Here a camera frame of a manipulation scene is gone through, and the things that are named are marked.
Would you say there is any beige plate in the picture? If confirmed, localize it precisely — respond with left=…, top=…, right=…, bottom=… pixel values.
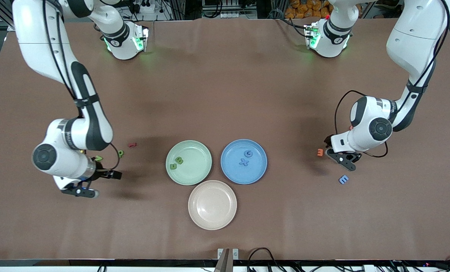
left=188, top=180, right=237, bottom=230

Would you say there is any brown table mat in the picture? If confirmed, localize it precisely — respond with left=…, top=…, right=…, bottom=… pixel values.
left=0, top=19, right=450, bottom=261

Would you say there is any bag of orange items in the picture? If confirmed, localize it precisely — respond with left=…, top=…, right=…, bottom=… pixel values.
left=285, top=0, right=332, bottom=19

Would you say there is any blue plate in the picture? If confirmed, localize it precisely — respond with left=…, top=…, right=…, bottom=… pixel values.
left=220, top=139, right=268, bottom=185

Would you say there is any white power strip with plugs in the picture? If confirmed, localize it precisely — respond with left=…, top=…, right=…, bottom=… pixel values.
left=128, top=0, right=155, bottom=14

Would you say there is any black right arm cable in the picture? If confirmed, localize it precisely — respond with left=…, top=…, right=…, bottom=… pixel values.
left=43, top=0, right=120, bottom=170

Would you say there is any black looped cable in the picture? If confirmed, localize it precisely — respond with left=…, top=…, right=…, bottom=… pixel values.
left=247, top=247, right=286, bottom=272

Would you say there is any aluminium frame profile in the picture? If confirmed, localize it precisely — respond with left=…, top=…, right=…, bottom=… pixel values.
left=0, top=0, right=18, bottom=31

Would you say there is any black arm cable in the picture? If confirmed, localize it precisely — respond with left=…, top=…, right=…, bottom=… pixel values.
left=43, top=0, right=120, bottom=170
left=334, top=0, right=450, bottom=158

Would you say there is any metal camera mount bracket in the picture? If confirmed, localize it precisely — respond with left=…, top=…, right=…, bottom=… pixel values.
left=217, top=248, right=240, bottom=272

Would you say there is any long white power strip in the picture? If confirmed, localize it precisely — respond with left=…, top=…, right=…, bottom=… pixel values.
left=220, top=11, right=256, bottom=19

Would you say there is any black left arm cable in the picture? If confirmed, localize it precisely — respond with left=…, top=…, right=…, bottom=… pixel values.
left=334, top=0, right=450, bottom=158

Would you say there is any light green plate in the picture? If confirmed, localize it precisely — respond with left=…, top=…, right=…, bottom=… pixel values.
left=165, top=140, right=213, bottom=186

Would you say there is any black base cable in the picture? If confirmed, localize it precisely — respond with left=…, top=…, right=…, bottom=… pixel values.
left=272, top=9, right=308, bottom=37

